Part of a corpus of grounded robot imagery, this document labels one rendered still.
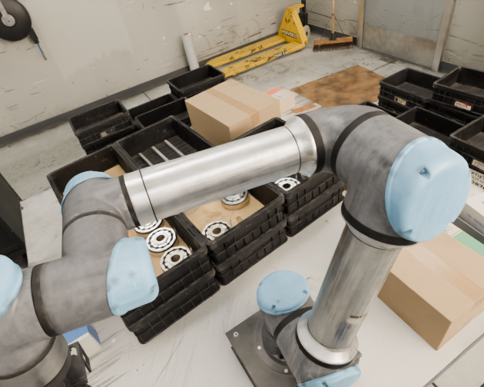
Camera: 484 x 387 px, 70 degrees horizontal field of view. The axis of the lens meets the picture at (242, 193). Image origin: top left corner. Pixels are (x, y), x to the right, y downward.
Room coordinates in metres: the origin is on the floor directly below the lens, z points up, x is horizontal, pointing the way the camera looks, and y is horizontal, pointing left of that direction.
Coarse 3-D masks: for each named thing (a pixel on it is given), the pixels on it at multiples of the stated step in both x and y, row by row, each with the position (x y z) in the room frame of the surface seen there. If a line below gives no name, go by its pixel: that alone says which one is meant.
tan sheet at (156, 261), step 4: (164, 220) 0.90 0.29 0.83; (164, 224) 0.88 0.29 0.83; (168, 224) 0.88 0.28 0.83; (172, 228) 0.86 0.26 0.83; (128, 232) 0.88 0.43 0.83; (132, 232) 0.88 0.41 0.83; (132, 236) 0.86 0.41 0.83; (180, 240) 0.79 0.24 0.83; (180, 244) 0.78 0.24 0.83; (184, 244) 0.77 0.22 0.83; (188, 248) 0.75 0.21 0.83; (152, 256) 0.75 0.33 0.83; (152, 260) 0.73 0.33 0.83; (156, 260) 0.73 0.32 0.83; (160, 260) 0.73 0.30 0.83; (156, 264) 0.71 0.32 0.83; (160, 264) 0.71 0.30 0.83; (156, 268) 0.70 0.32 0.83; (160, 268) 0.69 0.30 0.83; (156, 272) 0.68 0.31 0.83; (160, 272) 0.68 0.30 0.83; (156, 276) 0.66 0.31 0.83
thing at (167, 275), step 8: (176, 216) 0.82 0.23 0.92; (184, 224) 0.76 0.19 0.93; (192, 232) 0.72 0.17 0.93; (200, 240) 0.68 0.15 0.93; (200, 248) 0.65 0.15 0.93; (192, 256) 0.63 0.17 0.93; (200, 256) 0.64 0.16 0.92; (176, 264) 0.62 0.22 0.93; (184, 264) 0.61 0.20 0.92; (168, 272) 0.59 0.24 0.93; (176, 272) 0.60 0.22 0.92; (160, 280) 0.58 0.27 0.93
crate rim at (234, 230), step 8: (264, 184) 0.87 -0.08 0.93; (280, 192) 0.82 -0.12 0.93; (280, 200) 0.78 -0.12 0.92; (264, 208) 0.76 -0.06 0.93; (272, 208) 0.77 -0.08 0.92; (184, 216) 0.80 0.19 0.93; (256, 216) 0.74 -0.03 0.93; (192, 224) 0.76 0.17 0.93; (240, 224) 0.72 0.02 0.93; (248, 224) 0.72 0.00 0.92; (200, 232) 0.72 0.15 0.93; (224, 232) 0.70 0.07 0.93; (232, 232) 0.69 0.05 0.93; (208, 240) 0.68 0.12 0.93; (216, 240) 0.67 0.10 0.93; (224, 240) 0.68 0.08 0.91; (208, 248) 0.66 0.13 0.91; (216, 248) 0.66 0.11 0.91
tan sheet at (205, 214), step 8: (216, 200) 0.95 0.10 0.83; (256, 200) 0.91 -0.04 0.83; (200, 208) 0.93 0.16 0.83; (208, 208) 0.92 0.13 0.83; (216, 208) 0.91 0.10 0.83; (224, 208) 0.90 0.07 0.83; (240, 208) 0.88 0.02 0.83; (248, 208) 0.88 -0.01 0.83; (256, 208) 0.87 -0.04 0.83; (192, 216) 0.90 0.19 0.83; (200, 216) 0.89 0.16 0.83; (208, 216) 0.88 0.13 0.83; (216, 216) 0.87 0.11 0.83; (224, 216) 0.86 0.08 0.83; (232, 216) 0.86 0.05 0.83; (240, 216) 0.85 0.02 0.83; (248, 216) 0.84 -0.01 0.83; (200, 224) 0.85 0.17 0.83; (232, 224) 0.82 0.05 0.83
